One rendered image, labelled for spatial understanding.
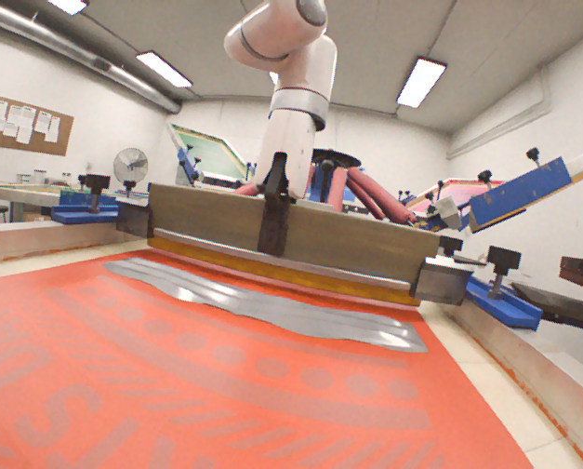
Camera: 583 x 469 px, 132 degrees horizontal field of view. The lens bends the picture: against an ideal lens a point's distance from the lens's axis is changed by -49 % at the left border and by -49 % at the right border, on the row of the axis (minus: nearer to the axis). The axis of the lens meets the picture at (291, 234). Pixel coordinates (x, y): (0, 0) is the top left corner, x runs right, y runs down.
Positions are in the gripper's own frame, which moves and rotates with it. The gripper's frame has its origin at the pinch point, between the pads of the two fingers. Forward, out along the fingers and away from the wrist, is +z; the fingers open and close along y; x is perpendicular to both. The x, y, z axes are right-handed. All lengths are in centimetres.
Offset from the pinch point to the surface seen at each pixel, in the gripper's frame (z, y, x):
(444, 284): 1.4, 2.8, 21.9
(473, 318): 4.1, 6.6, 25.3
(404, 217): -8, -56, 31
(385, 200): -12, -60, 24
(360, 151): -122, -412, 32
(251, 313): 5.7, 11.5, 1.4
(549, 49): -198, -112, 187
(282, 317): 5.5, 11.2, 4.1
